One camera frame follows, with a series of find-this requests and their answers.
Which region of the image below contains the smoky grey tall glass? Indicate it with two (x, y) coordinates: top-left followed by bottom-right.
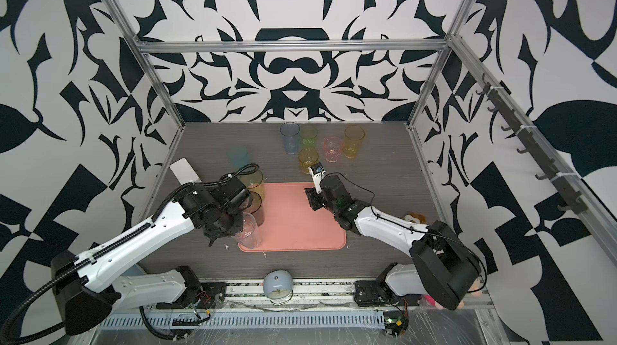
(240, 192), (264, 226)

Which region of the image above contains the clear tall glass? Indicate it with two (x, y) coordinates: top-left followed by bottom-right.
(233, 213), (261, 250)

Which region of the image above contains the light green tall glass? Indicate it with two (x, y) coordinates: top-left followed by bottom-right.
(239, 170), (265, 200)

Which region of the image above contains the pink plastic tray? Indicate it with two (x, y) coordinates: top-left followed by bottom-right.
(239, 183), (347, 253)

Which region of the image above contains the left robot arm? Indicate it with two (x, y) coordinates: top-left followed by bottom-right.
(51, 177), (252, 335)

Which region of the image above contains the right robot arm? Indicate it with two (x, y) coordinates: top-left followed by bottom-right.
(305, 172), (486, 310)

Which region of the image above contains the yellow short glass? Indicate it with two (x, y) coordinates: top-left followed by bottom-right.
(298, 148), (319, 175)

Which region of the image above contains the pink short glass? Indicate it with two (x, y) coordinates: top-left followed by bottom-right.
(322, 136), (343, 163)

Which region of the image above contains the teal frosted glass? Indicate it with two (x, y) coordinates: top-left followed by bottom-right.
(227, 145), (252, 170)

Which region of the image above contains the orange tall glass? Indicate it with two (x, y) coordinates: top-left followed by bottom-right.
(343, 125), (366, 160)

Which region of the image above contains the green short glass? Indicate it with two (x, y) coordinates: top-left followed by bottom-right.
(300, 124), (318, 150)

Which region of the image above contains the blue tall glass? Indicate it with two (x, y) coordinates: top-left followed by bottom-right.
(280, 122), (300, 155)

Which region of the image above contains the brown white flower toy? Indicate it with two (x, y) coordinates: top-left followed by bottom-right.
(403, 213), (427, 224)

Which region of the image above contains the white round timer device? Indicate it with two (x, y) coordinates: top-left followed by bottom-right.
(263, 270), (293, 305)

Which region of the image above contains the pink plush pig toy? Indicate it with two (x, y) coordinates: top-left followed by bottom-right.
(422, 279), (483, 310)

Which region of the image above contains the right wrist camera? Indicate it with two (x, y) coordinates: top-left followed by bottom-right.
(308, 162), (326, 194)

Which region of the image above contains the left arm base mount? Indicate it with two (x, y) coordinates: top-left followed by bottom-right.
(156, 266), (228, 310)

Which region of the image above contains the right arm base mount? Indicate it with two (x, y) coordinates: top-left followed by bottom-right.
(353, 262), (426, 307)

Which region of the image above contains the white slotted cable duct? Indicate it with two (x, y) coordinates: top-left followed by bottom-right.
(98, 310), (387, 331)

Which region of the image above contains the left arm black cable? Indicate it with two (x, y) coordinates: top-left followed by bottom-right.
(138, 305), (213, 341)

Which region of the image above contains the black wall hook rail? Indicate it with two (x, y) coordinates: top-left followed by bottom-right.
(477, 82), (589, 215)

